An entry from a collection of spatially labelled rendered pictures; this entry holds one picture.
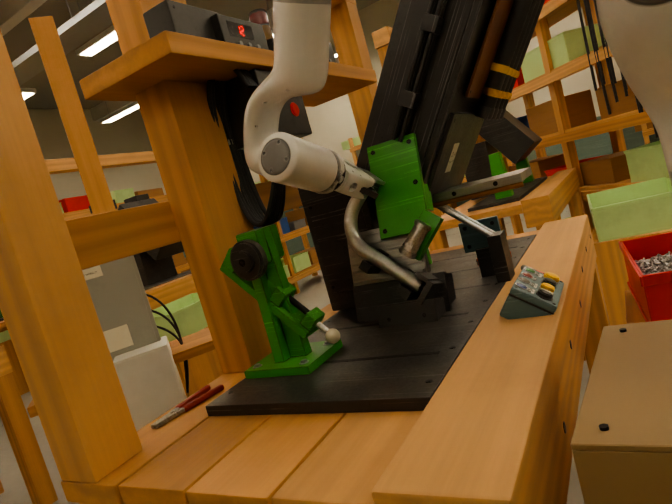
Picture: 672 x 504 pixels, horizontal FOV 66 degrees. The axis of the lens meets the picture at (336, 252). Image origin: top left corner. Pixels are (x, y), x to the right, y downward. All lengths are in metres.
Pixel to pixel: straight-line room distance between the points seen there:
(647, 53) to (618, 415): 0.32
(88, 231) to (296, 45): 0.49
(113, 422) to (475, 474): 0.57
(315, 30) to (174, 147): 0.42
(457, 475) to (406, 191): 0.69
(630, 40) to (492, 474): 0.40
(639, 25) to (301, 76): 0.50
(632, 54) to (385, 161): 0.71
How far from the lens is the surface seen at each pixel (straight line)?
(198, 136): 1.13
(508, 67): 1.29
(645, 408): 0.57
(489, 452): 0.58
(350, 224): 1.12
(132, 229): 1.07
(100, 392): 0.89
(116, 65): 1.08
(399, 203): 1.11
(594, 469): 0.54
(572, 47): 4.37
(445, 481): 0.55
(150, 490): 0.81
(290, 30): 0.84
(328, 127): 11.62
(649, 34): 0.49
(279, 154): 0.86
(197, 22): 1.16
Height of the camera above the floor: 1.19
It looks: 6 degrees down
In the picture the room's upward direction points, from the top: 16 degrees counter-clockwise
